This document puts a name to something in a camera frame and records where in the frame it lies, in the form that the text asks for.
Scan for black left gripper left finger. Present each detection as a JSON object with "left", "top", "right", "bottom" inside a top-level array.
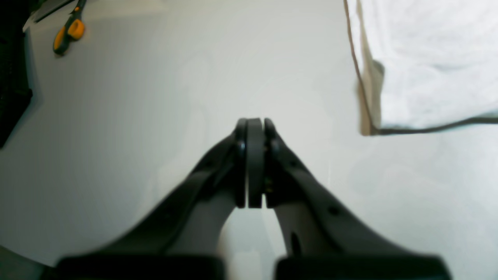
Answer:
[{"left": 57, "top": 119, "right": 248, "bottom": 280}]

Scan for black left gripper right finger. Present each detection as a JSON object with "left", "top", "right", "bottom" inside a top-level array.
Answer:
[{"left": 248, "top": 119, "right": 452, "bottom": 280}]

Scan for white printed T-shirt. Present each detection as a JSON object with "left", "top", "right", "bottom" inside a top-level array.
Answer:
[{"left": 344, "top": 0, "right": 498, "bottom": 133}]

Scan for orange handled scissors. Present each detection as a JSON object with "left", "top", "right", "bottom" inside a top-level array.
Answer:
[{"left": 52, "top": 0, "right": 86, "bottom": 56}]

